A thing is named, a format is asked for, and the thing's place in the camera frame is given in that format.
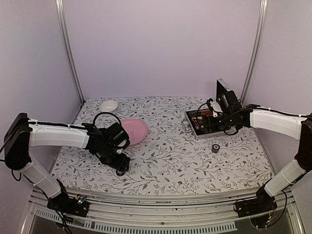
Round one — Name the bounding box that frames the left aluminium frame post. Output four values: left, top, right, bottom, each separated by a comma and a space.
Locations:
55, 0, 85, 104

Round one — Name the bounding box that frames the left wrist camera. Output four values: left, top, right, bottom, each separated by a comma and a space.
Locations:
109, 123, 130, 150

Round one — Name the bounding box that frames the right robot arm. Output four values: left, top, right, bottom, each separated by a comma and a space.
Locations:
200, 104, 312, 213

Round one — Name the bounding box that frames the pink plate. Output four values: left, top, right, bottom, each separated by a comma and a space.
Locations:
121, 119, 148, 146

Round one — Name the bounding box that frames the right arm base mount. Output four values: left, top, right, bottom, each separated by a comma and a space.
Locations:
233, 198, 277, 229

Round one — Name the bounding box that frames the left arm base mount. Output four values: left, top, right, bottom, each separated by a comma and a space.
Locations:
47, 193, 90, 217

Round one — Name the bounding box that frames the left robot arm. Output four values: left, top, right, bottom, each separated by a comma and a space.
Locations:
1, 113, 130, 212

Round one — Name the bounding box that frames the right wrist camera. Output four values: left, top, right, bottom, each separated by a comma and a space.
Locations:
206, 90, 242, 115

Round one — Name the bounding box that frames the aluminium frame post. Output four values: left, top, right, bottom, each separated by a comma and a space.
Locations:
55, 0, 85, 104
240, 0, 268, 103

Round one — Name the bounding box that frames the white bowl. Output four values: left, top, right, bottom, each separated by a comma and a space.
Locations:
99, 100, 118, 113

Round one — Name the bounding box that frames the aluminium poker case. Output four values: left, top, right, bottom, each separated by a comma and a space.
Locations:
181, 78, 243, 139

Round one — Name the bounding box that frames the right aluminium frame post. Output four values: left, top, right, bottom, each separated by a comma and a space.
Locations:
240, 0, 268, 103

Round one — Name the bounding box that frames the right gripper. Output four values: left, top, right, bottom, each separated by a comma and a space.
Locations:
199, 111, 234, 133

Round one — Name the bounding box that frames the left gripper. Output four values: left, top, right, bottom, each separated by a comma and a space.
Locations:
99, 144, 131, 173

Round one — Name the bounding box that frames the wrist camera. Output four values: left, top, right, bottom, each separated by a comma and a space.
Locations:
206, 90, 242, 115
109, 123, 130, 150

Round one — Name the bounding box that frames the front aluminium rail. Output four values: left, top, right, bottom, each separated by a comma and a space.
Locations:
29, 187, 300, 234

